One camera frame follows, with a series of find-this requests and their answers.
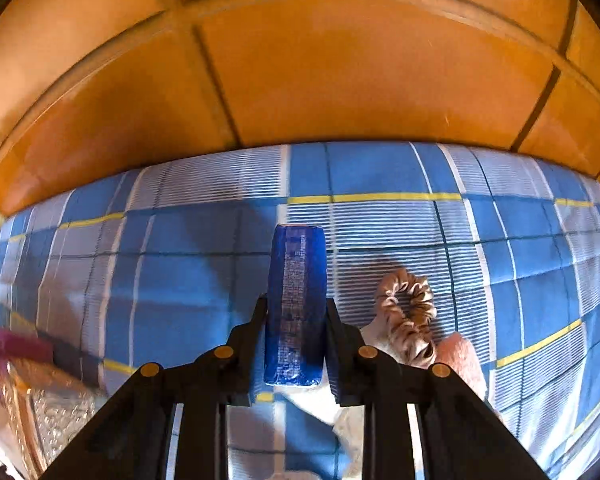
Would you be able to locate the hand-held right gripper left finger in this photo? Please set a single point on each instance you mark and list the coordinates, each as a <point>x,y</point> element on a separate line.
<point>252,355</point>

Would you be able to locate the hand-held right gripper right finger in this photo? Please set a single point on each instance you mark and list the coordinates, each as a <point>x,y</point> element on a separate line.
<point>337,360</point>

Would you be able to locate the blue tissue pack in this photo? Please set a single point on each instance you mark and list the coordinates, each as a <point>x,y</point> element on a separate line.
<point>295,300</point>

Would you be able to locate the cream cloth pouch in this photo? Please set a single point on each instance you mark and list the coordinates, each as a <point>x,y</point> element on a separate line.
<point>350,440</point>

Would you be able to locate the brown scrunchie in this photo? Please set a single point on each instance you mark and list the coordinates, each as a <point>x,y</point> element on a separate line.
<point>415,320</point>

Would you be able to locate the pink towel navy band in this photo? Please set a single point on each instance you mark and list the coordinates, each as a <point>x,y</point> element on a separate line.
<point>460,360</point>

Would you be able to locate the embossed metallic tissue box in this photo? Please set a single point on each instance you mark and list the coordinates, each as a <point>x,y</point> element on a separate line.
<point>45,410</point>

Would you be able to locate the purple paper carton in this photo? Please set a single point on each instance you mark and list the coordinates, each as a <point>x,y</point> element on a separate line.
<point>10,350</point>

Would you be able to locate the wooden wardrobe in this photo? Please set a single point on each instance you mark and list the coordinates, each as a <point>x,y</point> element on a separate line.
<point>330,60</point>

